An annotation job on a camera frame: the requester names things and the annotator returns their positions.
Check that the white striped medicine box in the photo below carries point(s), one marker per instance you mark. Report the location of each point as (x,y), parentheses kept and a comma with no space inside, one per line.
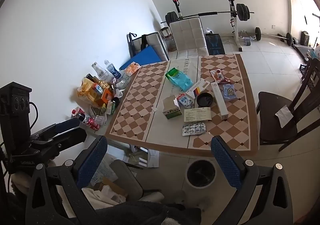
(200,87)

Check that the white paper sheet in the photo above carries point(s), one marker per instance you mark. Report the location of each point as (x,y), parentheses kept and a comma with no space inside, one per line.
(283,115)

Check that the printed plastic bag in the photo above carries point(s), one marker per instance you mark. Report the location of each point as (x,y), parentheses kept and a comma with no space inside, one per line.
(105,170)

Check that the brown cardboard piece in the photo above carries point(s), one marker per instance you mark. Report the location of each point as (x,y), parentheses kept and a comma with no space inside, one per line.
(113,186)

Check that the blue mat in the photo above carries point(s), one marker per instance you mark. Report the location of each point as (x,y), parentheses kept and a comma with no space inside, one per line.
(147,57)

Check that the red cap soda bottle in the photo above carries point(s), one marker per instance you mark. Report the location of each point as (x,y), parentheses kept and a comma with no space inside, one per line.
(78,113)

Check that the plastic water bottle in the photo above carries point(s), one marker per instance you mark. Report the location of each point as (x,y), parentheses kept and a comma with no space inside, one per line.
(113,71)

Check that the blue white carton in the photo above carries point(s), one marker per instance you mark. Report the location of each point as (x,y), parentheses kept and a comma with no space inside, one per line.
(98,89)

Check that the silver blister pack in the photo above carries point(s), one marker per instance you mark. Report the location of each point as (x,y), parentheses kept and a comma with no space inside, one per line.
(193,128)

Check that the small blue cartoon packet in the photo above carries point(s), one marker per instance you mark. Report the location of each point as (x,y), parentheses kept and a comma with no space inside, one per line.
(229,92)

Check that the long white box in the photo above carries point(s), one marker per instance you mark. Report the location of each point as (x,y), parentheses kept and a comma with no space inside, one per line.
(220,101)

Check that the checkered tablecloth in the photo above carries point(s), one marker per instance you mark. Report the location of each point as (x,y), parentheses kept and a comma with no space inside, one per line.
(140,105)

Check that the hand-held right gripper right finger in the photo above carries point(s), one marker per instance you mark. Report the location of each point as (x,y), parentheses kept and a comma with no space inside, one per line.
(226,162)

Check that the person's dark clothing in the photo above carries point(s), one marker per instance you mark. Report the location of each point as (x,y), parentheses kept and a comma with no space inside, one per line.
(150,212)

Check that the dark wooden chair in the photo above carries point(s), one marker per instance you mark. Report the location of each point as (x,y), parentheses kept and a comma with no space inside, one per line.
(275,125)

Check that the red snack packet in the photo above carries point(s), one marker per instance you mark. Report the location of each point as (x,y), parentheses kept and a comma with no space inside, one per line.
(218,75)

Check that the white paper bag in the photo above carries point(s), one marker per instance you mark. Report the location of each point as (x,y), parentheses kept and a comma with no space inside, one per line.
(153,158)

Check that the white weight bench rack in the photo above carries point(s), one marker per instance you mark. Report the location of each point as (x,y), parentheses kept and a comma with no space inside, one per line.
(233,22)

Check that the white padded chair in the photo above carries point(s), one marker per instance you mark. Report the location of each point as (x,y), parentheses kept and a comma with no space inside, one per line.
(188,35)

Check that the orange snack packet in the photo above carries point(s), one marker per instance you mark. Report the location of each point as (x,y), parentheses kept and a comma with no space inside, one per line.
(131,69)

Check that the black round lid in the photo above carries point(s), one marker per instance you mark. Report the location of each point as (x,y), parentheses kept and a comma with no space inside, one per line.
(204,101)

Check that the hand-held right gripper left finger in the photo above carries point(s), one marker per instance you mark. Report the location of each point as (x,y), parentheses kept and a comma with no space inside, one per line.
(92,160)

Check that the round trash can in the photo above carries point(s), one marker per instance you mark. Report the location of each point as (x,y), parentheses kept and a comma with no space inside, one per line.
(200,173)

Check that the orange box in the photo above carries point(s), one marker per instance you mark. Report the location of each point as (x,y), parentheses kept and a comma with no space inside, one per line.
(105,98)

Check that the barbell with black plates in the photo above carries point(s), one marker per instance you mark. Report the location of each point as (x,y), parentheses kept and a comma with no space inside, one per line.
(241,11)

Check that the grey foot pedal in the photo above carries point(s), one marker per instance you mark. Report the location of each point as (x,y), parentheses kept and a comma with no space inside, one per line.
(247,41)

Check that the teal green plastic bag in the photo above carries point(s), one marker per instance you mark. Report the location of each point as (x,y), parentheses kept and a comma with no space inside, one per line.
(180,80)

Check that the yellow snack bag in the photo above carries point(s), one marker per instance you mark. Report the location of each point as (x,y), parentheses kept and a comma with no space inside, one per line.
(86,91)

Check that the small milk carton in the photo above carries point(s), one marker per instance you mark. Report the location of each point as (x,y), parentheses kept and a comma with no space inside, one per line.
(185,101)

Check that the crumpled white paper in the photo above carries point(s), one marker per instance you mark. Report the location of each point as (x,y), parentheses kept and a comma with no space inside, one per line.
(120,84)

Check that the white paper scrap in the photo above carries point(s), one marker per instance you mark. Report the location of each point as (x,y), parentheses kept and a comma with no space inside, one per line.
(155,108)

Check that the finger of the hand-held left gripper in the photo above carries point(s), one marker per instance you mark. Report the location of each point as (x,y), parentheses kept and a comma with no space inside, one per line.
(67,123)
(70,137)

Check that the open white green box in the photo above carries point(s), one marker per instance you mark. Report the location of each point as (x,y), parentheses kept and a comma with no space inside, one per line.
(171,112)

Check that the clear glass bottle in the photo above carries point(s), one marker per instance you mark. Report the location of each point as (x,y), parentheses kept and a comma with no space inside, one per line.
(100,72)

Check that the white cloth bag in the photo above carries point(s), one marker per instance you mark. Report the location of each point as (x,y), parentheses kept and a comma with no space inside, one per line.
(100,196)

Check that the grey padded chair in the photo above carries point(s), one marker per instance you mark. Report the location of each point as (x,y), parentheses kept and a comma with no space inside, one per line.
(127,180)

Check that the short barbell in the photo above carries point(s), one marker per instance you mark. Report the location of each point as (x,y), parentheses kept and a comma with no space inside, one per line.
(258,34)

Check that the white paper leaflet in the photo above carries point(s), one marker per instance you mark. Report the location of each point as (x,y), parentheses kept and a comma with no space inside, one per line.
(197,115)

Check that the folded black frame cot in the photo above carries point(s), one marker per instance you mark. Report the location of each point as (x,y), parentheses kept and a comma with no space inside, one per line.
(155,42)

